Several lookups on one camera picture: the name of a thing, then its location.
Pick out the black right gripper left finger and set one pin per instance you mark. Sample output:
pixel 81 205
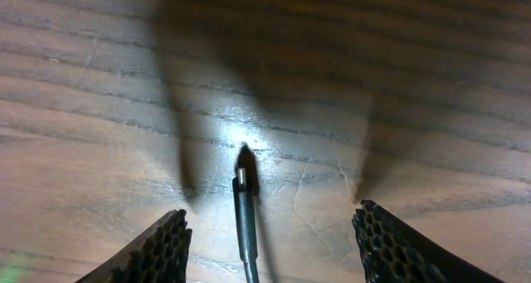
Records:
pixel 157 255

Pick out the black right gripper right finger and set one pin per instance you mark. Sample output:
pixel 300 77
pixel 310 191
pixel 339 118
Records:
pixel 392 251

